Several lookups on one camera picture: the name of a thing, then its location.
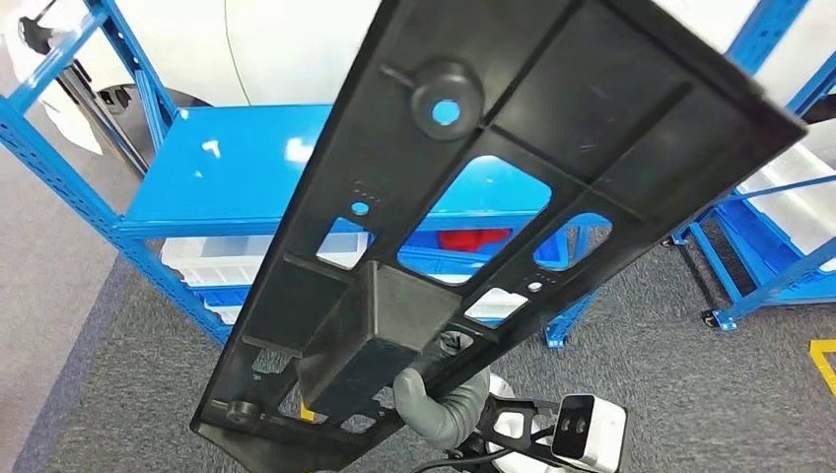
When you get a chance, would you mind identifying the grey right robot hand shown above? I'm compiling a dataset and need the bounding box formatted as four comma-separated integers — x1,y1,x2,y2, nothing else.
393,331,473,438

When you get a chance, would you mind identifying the long black plastic frame part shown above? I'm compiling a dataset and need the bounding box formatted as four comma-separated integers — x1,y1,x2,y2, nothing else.
189,0,807,473

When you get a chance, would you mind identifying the blue metal shelf rack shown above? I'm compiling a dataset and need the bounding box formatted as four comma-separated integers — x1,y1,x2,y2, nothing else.
0,0,615,351

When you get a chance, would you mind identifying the blue shelf rack on casters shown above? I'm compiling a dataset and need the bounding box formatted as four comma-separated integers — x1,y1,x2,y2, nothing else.
662,0,836,332

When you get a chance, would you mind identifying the blue plastic bin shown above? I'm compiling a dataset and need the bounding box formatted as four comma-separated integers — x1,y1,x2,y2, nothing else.
396,228,590,283

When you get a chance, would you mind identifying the red object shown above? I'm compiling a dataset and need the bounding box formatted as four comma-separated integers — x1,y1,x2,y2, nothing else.
436,228,512,254

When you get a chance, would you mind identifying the white plastic bin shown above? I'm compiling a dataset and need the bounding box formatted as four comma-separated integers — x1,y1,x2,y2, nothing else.
160,232,373,289

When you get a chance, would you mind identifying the white partition panel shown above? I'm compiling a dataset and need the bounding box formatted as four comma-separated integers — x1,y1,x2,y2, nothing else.
85,0,383,109

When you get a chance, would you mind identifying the large white storage bin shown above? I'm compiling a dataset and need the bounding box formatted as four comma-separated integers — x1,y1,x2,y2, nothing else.
737,120,836,272

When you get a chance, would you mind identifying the black camera cable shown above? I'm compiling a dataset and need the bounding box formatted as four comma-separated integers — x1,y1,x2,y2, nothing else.
407,424,556,473

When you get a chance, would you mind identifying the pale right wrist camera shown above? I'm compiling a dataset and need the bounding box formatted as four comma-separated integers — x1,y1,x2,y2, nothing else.
550,393,628,473

